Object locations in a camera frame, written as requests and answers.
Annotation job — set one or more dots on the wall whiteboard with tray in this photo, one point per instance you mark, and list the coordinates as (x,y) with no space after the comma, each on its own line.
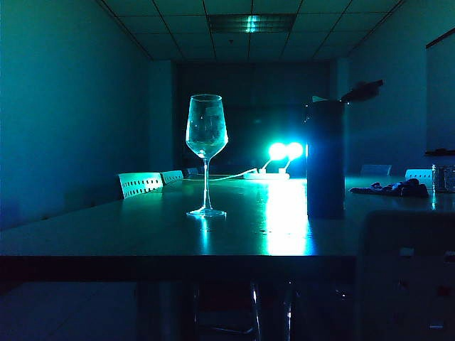
(440,99)

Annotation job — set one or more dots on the white power strip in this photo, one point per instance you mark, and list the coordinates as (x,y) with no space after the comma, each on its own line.
(270,174)

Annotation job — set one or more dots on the red chair seat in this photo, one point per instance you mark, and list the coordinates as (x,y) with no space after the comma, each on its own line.
(231,296)

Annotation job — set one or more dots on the clear stemmed wine glass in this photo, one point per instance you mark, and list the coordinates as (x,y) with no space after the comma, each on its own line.
(206,142)

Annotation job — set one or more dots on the dark table leg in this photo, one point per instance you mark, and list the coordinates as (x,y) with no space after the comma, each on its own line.
(167,312)

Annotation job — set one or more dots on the chrome chair leg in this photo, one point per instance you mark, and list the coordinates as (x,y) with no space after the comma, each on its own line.
(256,312)
(289,312)

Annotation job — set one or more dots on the ceiling grille light fixture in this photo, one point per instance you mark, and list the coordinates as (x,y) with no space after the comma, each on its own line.
(251,23)

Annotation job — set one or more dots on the large white slotted-back chair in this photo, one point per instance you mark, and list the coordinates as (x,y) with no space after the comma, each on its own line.
(405,277)

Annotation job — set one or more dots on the dark crumpled cloth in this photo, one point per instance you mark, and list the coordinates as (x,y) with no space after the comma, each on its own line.
(391,189)

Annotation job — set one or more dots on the black thermos cup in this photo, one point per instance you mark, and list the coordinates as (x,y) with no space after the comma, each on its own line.
(325,160)

